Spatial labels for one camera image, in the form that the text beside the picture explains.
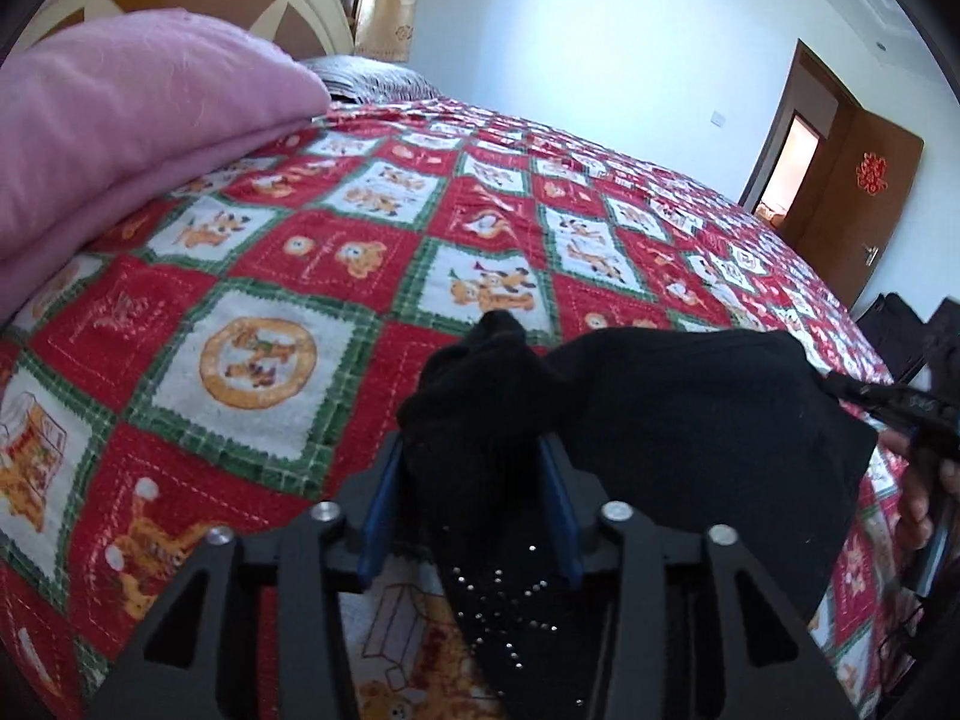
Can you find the black pants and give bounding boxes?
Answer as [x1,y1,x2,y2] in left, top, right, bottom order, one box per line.
[398,312,877,718]

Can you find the right hand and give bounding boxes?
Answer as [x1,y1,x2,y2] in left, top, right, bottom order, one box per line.
[878,429,935,553]

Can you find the black folding chair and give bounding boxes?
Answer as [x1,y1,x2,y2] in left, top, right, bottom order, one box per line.
[856,293,958,387]

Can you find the brown wooden door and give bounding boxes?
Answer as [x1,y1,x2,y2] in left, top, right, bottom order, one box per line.
[740,43,924,307]

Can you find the red paper door decoration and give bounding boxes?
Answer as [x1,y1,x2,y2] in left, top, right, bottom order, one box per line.
[856,151,889,197]

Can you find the red patchwork bed cover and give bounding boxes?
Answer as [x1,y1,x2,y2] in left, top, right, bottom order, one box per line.
[2,101,889,718]

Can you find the pink folded blanket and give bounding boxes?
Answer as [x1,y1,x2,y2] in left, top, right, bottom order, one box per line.
[2,10,331,317]

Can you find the striped pillow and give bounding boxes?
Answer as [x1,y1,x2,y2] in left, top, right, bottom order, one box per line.
[301,55,443,104]

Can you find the yellow curtain right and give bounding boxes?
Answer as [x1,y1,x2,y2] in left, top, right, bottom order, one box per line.
[355,0,418,64]

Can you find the silver door handle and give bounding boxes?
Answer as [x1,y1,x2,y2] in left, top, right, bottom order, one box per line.
[864,245,880,268]

